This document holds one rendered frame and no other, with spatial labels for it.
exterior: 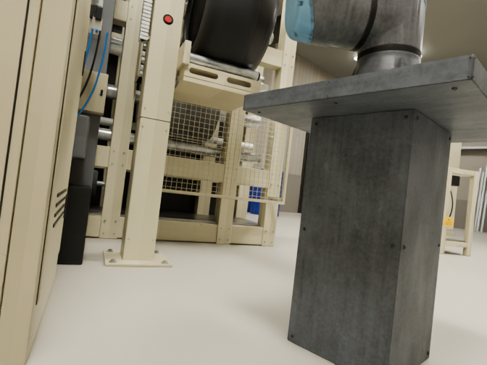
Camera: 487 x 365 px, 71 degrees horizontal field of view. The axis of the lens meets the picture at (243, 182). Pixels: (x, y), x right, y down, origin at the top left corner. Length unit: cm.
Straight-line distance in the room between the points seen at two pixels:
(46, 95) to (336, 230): 65
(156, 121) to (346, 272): 105
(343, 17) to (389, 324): 67
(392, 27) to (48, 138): 77
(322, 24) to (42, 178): 67
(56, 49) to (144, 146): 85
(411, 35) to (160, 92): 102
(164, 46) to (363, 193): 113
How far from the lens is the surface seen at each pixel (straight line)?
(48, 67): 73
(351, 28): 91
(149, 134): 154
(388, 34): 93
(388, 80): 68
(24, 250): 73
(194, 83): 153
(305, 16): 87
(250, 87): 161
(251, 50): 162
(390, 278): 77
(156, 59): 161
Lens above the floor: 35
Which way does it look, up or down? 2 degrees up
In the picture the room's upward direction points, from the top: 7 degrees clockwise
